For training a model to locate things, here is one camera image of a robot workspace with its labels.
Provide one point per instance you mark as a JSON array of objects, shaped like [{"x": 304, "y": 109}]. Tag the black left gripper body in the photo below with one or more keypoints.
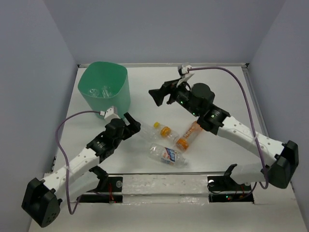
[{"x": 129, "y": 130}]

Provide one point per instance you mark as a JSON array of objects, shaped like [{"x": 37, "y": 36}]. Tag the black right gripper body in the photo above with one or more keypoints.
[{"x": 183, "y": 95}]

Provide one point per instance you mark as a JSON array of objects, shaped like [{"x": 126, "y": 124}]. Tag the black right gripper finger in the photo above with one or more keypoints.
[
  {"x": 163, "y": 90},
  {"x": 158, "y": 99}
]

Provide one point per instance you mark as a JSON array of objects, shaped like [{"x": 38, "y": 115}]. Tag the long clear bottle white cap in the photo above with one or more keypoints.
[{"x": 147, "y": 133}]

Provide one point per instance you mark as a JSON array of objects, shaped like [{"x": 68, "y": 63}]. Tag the small clear plastic bottle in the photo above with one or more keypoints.
[{"x": 107, "y": 92}]

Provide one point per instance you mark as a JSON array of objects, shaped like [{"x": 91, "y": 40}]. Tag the crushed clear bottle white cap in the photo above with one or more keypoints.
[{"x": 94, "y": 93}]

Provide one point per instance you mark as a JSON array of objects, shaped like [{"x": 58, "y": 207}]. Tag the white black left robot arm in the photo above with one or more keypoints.
[{"x": 44, "y": 197}]

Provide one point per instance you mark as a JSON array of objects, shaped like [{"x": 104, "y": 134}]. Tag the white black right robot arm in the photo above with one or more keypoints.
[{"x": 280, "y": 160}]

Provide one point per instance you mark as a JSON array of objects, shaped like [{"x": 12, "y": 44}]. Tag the green plastic bin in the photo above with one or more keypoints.
[{"x": 99, "y": 74}]

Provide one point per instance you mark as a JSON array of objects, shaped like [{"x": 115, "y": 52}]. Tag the clear bottle yellow cap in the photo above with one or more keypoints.
[{"x": 166, "y": 133}]

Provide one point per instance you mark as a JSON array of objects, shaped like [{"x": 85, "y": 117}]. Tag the clear bottle white blue label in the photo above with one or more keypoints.
[{"x": 167, "y": 155}]

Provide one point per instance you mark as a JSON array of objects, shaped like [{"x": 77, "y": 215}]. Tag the orange label bottle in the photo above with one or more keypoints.
[{"x": 189, "y": 136}]

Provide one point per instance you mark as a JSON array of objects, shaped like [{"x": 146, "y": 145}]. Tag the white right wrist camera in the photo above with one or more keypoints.
[{"x": 184, "y": 72}]

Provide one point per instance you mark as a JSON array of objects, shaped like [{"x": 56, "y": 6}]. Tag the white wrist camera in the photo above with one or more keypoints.
[
  {"x": 184, "y": 72},
  {"x": 109, "y": 114}
]

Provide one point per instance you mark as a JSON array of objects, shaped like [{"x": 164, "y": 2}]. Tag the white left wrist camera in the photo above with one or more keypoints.
[{"x": 109, "y": 114}]

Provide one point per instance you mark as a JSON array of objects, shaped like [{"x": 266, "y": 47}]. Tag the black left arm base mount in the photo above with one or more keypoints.
[{"x": 109, "y": 192}]

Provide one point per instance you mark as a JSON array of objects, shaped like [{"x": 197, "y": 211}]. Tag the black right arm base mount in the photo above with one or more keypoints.
[{"x": 223, "y": 189}]

